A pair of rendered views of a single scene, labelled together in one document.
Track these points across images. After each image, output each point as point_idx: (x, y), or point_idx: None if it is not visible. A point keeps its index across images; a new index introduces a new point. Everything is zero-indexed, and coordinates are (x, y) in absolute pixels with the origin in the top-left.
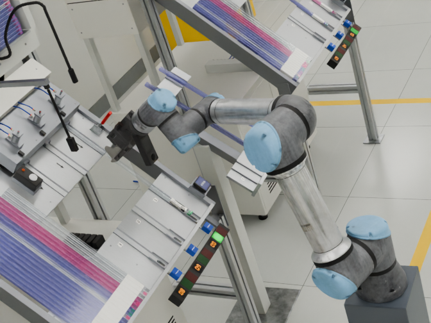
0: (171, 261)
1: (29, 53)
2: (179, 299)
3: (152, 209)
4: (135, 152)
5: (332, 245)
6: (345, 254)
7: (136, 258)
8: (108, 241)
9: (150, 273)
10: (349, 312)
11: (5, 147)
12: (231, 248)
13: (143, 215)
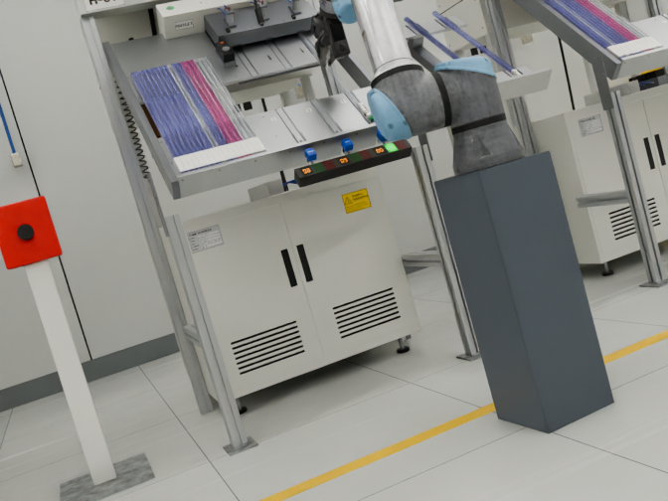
0: (310, 140)
1: None
2: (298, 175)
3: (332, 106)
4: (355, 67)
5: (384, 59)
6: (394, 70)
7: (280, 132)
8: (263, 113)
9: (283, 146)
10: (438, 194)
11: (219, 24)
12: (431, 190)
13: (319, 107)
